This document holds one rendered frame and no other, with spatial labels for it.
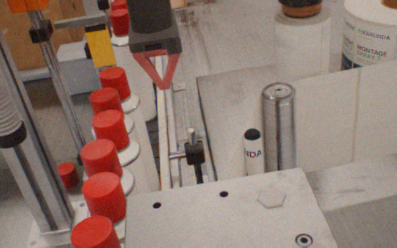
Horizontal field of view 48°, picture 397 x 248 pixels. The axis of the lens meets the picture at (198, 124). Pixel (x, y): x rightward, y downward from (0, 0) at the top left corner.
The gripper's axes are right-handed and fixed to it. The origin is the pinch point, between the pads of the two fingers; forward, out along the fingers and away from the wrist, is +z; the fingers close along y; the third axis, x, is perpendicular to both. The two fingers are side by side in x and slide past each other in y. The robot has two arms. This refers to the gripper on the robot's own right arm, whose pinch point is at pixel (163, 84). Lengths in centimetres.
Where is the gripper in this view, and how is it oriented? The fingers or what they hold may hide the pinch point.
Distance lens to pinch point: 65.5
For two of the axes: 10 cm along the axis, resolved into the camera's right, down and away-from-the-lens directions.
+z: 1.2, 8.2, 5.6
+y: -1.0, -5.5, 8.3
